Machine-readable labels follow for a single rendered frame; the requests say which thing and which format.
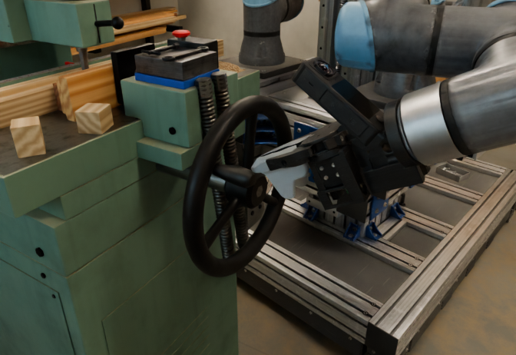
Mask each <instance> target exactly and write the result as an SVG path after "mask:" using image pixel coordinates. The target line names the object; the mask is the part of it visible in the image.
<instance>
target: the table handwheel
mask: <svg viewBox="0 0 516 355"><path fill-rule="evenodd" d="M258 114H263V115H265V116H267V117H268V119H269V120H270V121H271V123H272V125H273V128H274V131H275V134H276V142H277V147H279V146H282V145H284V144H286V143H289V142H291V141H292V140H293V139H292V132H291V128H290V125H289V121H288V118H287V116H286V114H285V112H284V110H283V109H282V108H281V107H280V105H279V104H278V103H277V102H275V101H274V100H273V99H272V98H269V97H266V96H263V95H251V96H247V97H245V98H242V99H240V100H239V101H236V102H235V103H233V104H232V105H231V106H229V107H228V108H227V109H226V110H225V111H224V112H223V113H222V114H221V115H220V116H219V117H218V119H217V120H215V122H214V123H213V125H212V126H211V128H210V130H209V131H208V132H207V134H206V136H205V137H204V139H203V141H202V143H201V145H200V147H199V149H198V151H197V153H196V156H195V158H194V160H193V163H192V165H191V166H189V167H188V168H187V169H185V170H183V171H180V170H177V169H175V168H170V167H168V166H165V165H162V164H158V163H156V168H157V170H158V171H160V172H164V173H166V174H170V175H173V176H175V177H178V178H182V179H184V180H187V185H186V189H185V193H184V204H183V214H182V224H183V234H184V242H185V245H186V249H187V252H188V254H189V256H190V259H191V260H192V261H193V263H194V265H195V266H196V267H197V268H198V269H199V270H201V271H202V272H203V273H205V274H207V275H209V276H211V277H227V276H230V275H232V274H235V273H236V272H238V271H240V270H242V269H243V268H244V267H245V266H246V265H247V264H248V263H249V262H251V261H252V260H253V258H254V257H255V256H256V255H257V254H258V253H259V252H260V251H261V249H262V248H263V246H264V245H265V243H266V242H267V240H268V239H269V237H270V235H271V234H272V232H273V229H274V227H275V226H276V222H277V221H278V219H279V217H280V214H281V211H282V209H283V205H284V202H285V200H286V199H285V198H284V197H282V196H281V195H280V193H279V192H278V191H277V189H275V187H274V186H273V190H272V193H271V195H269V194H267V193H266V190H267V179H266V176H265V174H262V173H254V172H253V173H254V174H255V176H256V180H255V183H254V185H253V186H251V187H248V188H244V187H239V186H236V185H234V184H231V183H230V182H227V181H225V180H223V179H221V178H219V177H217V176H215V175H213V168H214V165H215V164H216V161H217V159H218V157H219V155H220V152H221V150H222V149H223V146H224V145H225V143H226V142H227V139H228V138H229V136H231V134H232V133H233V131H234V130H235V129H236V128H237V126H238V125H239V124H240V123H242V122H243V121H244V120H245V119H246V133H245V143H244V150H243V164H242V166H238V167H242V168H247V169H250V170H251V167H252V166H253V162H254V148H255V138H256V124H257V117H258ZM208 187H211V188H213V189H216V190H218V191H222V192H224V193H225V195H226V198H227V200H228V201H229V202H228V203H227V205H226V207H225V208H224V209H223V210H222V212H221V213H220V215H219V217H218V218H217V219H216V221H215V222H214V223H213V225H212V226H211V227H210V229H209V230H208V232H206V234H205V235H204V229H203V212H204V204H205V199H206V195H207V188H208ZM262 201H263V202H265V203H267V204H268V205H267V207H266V210H265V212H264V214H263V217H262V219H261V221H260V223H259V224H258V226H257V228H256V230H255V231H254V232H253V234H252V236H251V237H250V239H249V240H248V241H247V242H246V243H245V244H244V245H243V246H242V247H241V248H240V249H239V250H238V251H237V252H236V253H235V254H233V255H231V256H229V257H227V258H223V259H220V258H216V257H215V256H213V255H212V254H211V252H210V251H209V249H210V247H211V245H212V244H213V242H214V241H215V240H216V238H217V236H218V235H219V233H220V232H221V231H222V230H223V228H224V226H225V225H226V223H227V222H228V220H229V219H230V218H231V217H232V216H233V214H234V213H235V211H236V210H237V208H238V207H239V206H243V207H247V208H249V209H254V208H255V207H257V206H258V205H260V204H261V203H262Z"/></svg>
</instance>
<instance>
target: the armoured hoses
mask: <svg viewBox="0 0 516 355"><path fill-rule="evenodd" d="M210 77H211V78H208V77H202V78H197V79H196V80H195V81H194V84H195V87H197V90H198V95H199V99H200V101H199V103H200V107H201V109H200V111H201V115H202V117H201V118H202V119H203V120H202V123H203V124H202V126H203V133H204V137H205V136H206V134H207V132H208V131H209V130H210V128H211V126H212V125H213V123H214V122H215V120H216V118H215V117H216V114H214V113H215V110H214V108H215V107H214V106H213V105H214V102H213V86H212V81H213V84H214V88H215V93H216V94H215V96H216V100H217V108H218V109H217V111H218V113H217V114H218V115H219V116H220V115H221V114H222V113H223V112H224V111H225V110H226V109H227V108H228V107H229V106H230V99H229V95H228V94H229V92H228V82H227V73H226V72H225V71H215V72H213V73H212V74H211V75H210ZM219 116H218V117H219ZM235 140H236V139H235V135H234V131H233V133H232V134H231V136H229V138H228V139H227V142H226V143H225V145H224V146H223V156H224V160H225V161H224V162H225V164H228V165H233V166H239V162H238V155H237V149H236V147H237V146H236V142H235ZM221 156H222V155H221V152H220V155H219V157H218V159H217V161H216V164H223V162H222V158H221ZM212 192H213V199H214V201H213V202H214V206H215V211H216V218H218V217H219V215H220V213H221V212H222V210H223V209H224V208H225V207H226V205H227V203H228V201H227V198H226V195H225V193H224V192H222V191H218V190H216V189H213V188H212ZM233 219H234V225H235V231H236V238H237V240H236V241H237V244H238V247H239V249H240V248H241V247H242V246H243V245H244V244H245V243H246V242H247V241H248V240H249V239H250V237H251V236H252V235H251V236H250V237H249V233H248V227H247V222H246V211H245V207H243V206H239V207H238V208H237V210H236V211H235V213H234V214H233ZM232 233H233V232H232V229H231V223H230V219H229V220H228V222H227V223H226V225H225V226H224V228H223V230H222V231H221V232H220V233H219V236H220V245H221V250H222V252H221V253H222V256H223V258H227V257H229V256H231V255H233V254H235V253H236V252H237V251H238V250H237V251H235V249H234V243H233V235H232Z"/></svg>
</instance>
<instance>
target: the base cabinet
mask: <svg viewBox="0 0 516 355"><path fill-rule="evenodd" d="M213 201H214V199H213V192H212V188H211V187H208V188H207V195H206V199H205V204H204V212H203V229H204V235H205V234H206V232H208V230H209V229H210V227H211V226H212V225H213V223H214V222H215V221H216V219H217V218H216V211H215V206H214V202H213ZM183 204H184V198H182V199H180V200H179V201H178V202H176V203H175V204H173V205H172V206H170V207H169V208H168V209H166V210H165V211H163V212H161V213H160V214H158V215H157V216H156V217H154V218H153V219H151V220H150V221H148V222H147V223H146V224H144V225H142V226H141V227H139V228H138V229H137V230H135V231H134V232H132V233H131V234H129V235H127V236H126V237H125V238H123V239H122V240H120V241H119V242H117V243H116V244H115V245H113V246H112V247H110V248H108V249H107V250H106V251H104V252H103V253H102V254H100V255H98V256H97V257H96V258H94V259H93V260H91V261H89V262H88V263H86V264H85V265H84V266H83V267H81V268H79V269H78V270H76V271H75V272H74V273H72V274H70V275H69V276H67V277H65V276H63V275H61V274H60V273H58V272H56V271H54V270H52V269H51V268H49V267H46V266H45V265H44V264H41V263H39V262H38V261H36V260H34V259H32V258H30V257H29V256H27V255H25V254H23V253H22V252H20V251H18V250H16V249H14V248H13V247H10V246H8V245H7V244H5V243H3V242H1V241H0V355H239V346H238V319H237V273H235V274H232V275H230V276H227V277H211V276H209V275H207V274H205V273H203V272H202V271H201V270H199V269H198V268H197V267H196V266H195V265H194V263H193V261H192V260H191V259H190V256H189V254H188V252H187V249H186V245H185V242H184V234H183V224H182V214H183Z"/></svg>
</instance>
